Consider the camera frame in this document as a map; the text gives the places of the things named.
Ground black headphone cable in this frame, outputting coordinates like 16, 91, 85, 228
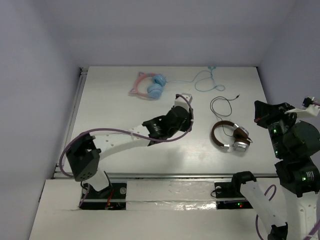
209, 93, 241, 137

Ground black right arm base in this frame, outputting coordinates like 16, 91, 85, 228
210, 182, 253, 210

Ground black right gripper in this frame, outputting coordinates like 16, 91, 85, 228
254, 99, 300, 158

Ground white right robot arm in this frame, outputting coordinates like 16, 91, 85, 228
230, 97, 320, 240

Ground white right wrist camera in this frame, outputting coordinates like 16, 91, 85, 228
285, 96, 320, 119

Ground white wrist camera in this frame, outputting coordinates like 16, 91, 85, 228
174, 93, 193, 112
285, 96, 320, 119

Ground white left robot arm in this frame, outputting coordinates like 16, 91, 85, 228
64, 106, 194, 197

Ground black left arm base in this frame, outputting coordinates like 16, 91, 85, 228
79, 182, 127, 211

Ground brown silver headphones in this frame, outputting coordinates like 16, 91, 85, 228
211, 120, 251, 153

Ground light blue headphone cable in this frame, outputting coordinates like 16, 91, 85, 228
164, 65, 226, 92

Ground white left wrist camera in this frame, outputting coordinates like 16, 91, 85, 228
174, 93, 193, 112

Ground pink blue cat headphones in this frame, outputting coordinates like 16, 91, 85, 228
128, 72, 167, 100

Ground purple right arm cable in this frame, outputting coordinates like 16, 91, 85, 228
255, 184, 278, 240

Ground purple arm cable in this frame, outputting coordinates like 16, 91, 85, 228
255, 184, 278, 240
58, 93, 195, 208

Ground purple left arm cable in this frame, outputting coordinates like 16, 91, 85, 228
58, 93, 195, 208

